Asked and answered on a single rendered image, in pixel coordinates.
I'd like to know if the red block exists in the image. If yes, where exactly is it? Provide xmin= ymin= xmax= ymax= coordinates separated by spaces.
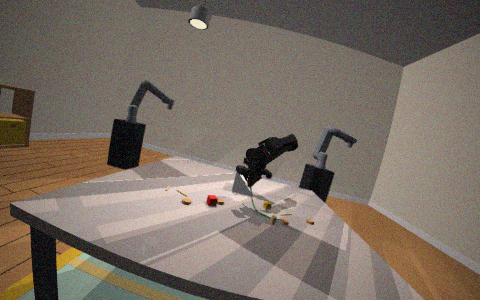
xmin=207 ymin=195 xmax=217 ymax=206

